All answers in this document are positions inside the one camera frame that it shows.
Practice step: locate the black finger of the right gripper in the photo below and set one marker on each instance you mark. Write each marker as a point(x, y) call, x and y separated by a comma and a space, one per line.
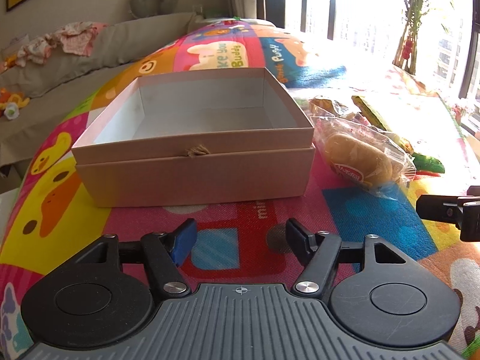
point(461, 211)

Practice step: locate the grey bed sheet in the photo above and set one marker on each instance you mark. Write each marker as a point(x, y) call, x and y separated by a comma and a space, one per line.
point(22, 137)

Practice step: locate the colourful cartoon play mat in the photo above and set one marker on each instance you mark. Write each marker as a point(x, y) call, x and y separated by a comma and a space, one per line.
point(73, 284)

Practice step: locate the pink white baby clothes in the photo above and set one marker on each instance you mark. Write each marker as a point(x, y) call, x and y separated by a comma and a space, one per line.
point(74, 39)

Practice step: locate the yellow orange baby toy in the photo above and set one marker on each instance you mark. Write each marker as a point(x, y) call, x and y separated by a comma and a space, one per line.
point(12, 103)

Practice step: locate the pink volcano snack package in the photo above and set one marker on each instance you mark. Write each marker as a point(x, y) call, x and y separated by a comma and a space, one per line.
point(330, 108)

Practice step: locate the green yellow snack packet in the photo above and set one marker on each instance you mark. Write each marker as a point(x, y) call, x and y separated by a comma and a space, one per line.
point(422, 163)

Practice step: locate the grey neck pillow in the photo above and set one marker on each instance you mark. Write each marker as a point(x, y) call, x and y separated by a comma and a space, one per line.
point(147, 8)

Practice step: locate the pink cardboard box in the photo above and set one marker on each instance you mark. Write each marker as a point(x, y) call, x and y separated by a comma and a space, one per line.
point(197, 138)

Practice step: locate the grey long pillow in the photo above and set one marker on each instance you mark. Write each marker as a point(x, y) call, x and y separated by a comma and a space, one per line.
point(116, 45)

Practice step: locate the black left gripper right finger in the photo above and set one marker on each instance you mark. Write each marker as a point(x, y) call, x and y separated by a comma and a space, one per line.
point(318, 254)

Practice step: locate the packaged small bread bun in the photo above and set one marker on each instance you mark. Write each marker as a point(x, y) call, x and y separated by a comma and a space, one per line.
point(364, 156)

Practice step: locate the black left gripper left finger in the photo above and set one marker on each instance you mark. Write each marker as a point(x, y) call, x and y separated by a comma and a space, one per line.
point(164, 253)

